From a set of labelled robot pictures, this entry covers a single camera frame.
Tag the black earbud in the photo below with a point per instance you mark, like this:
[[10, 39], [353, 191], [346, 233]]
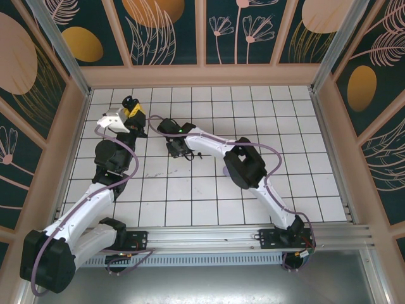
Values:
[[200, 154]]

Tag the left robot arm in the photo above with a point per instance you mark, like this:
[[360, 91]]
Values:
[[44, 263]]

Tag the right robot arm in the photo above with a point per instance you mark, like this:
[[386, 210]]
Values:
[[245, 164]]

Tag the yellow power connector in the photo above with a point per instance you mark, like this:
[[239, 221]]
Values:
[[129, 255], [300, 254]]

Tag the grey metal bench plate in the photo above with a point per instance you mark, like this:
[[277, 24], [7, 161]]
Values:
[[202, 285]]

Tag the aluminium frame post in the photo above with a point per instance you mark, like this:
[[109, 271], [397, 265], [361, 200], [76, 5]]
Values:
[[63, 54], [335, 50]]

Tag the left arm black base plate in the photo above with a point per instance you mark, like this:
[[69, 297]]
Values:
[[139, 240]]

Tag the aluminium mounting rail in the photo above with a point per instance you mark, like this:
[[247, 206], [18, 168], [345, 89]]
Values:
[[202, 237]]

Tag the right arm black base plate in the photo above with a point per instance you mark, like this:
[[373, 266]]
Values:
[[269, 240]]

